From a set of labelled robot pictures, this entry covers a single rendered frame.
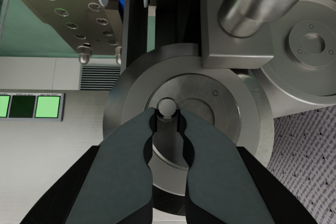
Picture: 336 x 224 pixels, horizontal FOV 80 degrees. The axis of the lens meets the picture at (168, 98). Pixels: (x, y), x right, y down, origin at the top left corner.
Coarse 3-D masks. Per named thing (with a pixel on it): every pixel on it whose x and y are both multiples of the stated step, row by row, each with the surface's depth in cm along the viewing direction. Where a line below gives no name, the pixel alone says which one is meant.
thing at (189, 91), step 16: (176, 80) 16; (192, 80) 16; (208, 80) 16; (160, 96) 16; (176, 96) 16; (192, 96) 16; (208, 96) 16; (224, 96) 16; (192, 112) 15; (208, 112) 16; (224, 112) 16; (160, 128) 15; (224, 128) 15; (240, 128) 15; (160, 144) 15; (176, 144) 15; (176, 160) 15
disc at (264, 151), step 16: (160, 48) 19; (176, 48) 19; (192, 48) 19; (144, 64) 18; (128, 80) 18; (256, 80) 18; (112, 96) 18; (256, 96) 18; (112, 112) 17; (112, 128) 17; (272, 128) 17; (272, 144) 17; (160, 192) 16; (160, 208) 16; (176, 208) 16
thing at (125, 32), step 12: (132, 0) 22; (132, 12) 23; (144, 12) 38; (132, 24) 23; (144, 24) 38; (132, 36) 23; (144, 36) 38; (132, 48) 23; (144, 48) 39; (132, 60) 23; (120, 72) 19
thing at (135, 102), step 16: (160, 64) 17; (176, 64) 17; (192, 64) 18; (144, 80) 17; (160, 80) 17; (224, 80) 17; (240, 80) 17; (128, 96) 17; (144, 96) 17; (240, 96) 17; (128, 112) 16; (240, 112) 17; (256, 112) 17; (256, 128) 17; (240, 144) 16; (256, 144) 16; (160, 160) 16; (160, 176) 15; (176, 176) 16; (176, 192) 15
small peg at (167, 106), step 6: (162, 102) 13; (168, 102) 13; (174, 102) 13; (156, 108) 13; (162, 108) 13; (168, 108) 13; (174, 108) 13; (162, 114) 12; (168, 114) 13; (174, 114) 13; (162, 120) 14; (168, 120) 14
